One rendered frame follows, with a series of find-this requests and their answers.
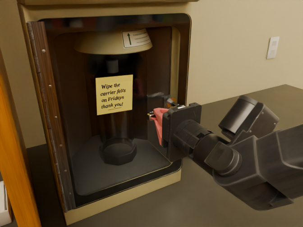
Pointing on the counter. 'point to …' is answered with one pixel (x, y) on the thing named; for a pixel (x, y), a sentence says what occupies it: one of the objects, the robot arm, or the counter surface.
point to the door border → (52, 110)
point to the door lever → (172, 103)
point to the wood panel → (15, 158)
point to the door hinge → (45, 101)
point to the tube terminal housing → (154, 184)
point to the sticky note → (114, 94)
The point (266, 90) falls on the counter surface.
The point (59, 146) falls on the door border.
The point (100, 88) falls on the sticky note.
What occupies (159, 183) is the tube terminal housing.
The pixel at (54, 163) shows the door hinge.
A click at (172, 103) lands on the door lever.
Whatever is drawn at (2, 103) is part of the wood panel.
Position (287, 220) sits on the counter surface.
